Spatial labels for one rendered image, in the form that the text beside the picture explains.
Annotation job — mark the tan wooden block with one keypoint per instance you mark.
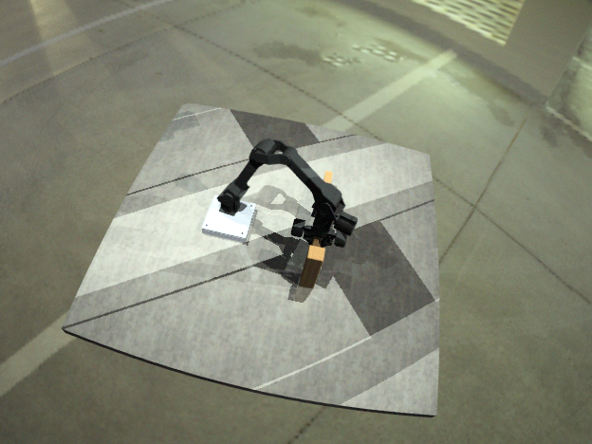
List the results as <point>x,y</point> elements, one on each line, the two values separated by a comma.
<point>313,264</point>

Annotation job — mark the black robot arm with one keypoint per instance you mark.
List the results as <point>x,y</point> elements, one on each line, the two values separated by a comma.
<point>328,205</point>

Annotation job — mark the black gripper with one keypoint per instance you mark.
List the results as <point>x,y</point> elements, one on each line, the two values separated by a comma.
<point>327,234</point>

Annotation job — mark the tan wooden board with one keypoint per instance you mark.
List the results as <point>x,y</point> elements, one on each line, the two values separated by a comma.
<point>316,241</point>

